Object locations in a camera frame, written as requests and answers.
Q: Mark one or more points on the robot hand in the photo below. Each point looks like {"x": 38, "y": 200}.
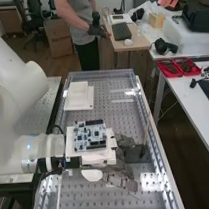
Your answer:
{"x": 89, "y": 136}

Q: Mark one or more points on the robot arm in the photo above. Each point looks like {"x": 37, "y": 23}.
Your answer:
{"x": 15, "y": 98}

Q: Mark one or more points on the small white box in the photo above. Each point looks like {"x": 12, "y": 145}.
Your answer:
{"x": 79, "y": 95}

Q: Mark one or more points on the black plate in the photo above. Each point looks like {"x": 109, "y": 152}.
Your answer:
{"x": 137, "y": 154}

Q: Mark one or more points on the thin stick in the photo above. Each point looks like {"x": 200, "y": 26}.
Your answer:
{"x": 146, "y": 131}

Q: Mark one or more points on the clear box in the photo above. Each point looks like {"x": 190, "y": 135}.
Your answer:
{"x": 155, "y": 146}

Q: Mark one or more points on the wooden desk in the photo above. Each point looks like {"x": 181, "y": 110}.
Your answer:
{"x": 129, "y": 56}

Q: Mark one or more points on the white mouse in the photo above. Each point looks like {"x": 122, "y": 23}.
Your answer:
{"x": 128, "y": 42}

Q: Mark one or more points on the cardboard box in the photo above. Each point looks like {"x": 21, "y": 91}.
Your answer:
{"x": 59, "y": 38}

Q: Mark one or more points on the red tray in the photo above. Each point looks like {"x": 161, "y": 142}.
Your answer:
{"x": 190, "y": 65}
{"x": 168, "y": 69}

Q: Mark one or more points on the white desk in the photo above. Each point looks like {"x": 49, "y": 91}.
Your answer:
{"x": 189, "y": 104}
{"x": 192, "y": 43}

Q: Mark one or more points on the black headphones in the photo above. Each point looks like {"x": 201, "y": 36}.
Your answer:
{"x": 164, "y": 46}

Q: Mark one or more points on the person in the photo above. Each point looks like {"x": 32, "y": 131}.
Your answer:
{"x": 80, "y": 17}

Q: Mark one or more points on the black office chair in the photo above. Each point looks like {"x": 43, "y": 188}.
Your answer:
{"x": 32, "y": 16}

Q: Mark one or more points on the pale wooden block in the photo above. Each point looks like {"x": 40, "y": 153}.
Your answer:
{"x": 156, "y": 20}

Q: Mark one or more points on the wooden cabinet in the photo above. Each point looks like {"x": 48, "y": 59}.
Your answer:
{"x": 8, "y": 19}

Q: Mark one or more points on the orange sticky notes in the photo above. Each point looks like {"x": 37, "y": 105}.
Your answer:
{"x": 168, "y": 1}

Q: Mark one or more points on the black bag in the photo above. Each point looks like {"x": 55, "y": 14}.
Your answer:
{"x": 197, "y": 18}

